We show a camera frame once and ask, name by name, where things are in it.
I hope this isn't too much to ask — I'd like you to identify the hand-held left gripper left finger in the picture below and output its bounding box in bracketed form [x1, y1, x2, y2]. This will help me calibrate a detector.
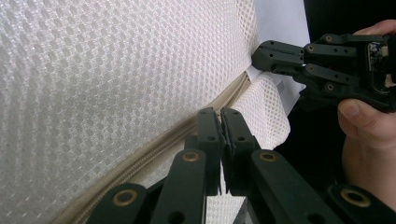
[183, 106, 226, 197]

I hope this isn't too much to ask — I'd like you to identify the light blue table mat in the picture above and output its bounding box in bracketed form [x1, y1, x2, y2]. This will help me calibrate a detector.
[248, 0, 312, 118]

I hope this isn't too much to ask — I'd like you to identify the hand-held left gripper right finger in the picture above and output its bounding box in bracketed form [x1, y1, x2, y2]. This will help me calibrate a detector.
[219, 106, 262, 198]

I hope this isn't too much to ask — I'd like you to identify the white mesh laundry bag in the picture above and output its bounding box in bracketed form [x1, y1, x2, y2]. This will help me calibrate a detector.
[0, 0, 292, 224]

